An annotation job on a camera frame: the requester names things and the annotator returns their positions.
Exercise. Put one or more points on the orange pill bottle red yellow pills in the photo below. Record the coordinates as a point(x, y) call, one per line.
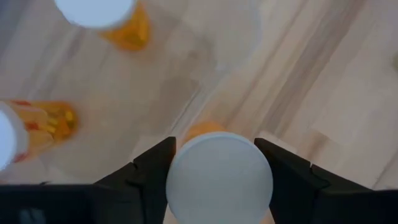
point(46, 124)

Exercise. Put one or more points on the orange pill bottle wide cap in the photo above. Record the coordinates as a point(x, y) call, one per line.
point(96, 12)

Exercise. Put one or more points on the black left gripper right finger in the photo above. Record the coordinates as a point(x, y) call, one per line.
point(311, 199)

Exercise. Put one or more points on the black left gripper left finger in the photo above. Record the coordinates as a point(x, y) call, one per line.
point(130, 199)

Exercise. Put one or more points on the orange pill bottle smooth cap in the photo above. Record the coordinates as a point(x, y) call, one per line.
point(219, 180)

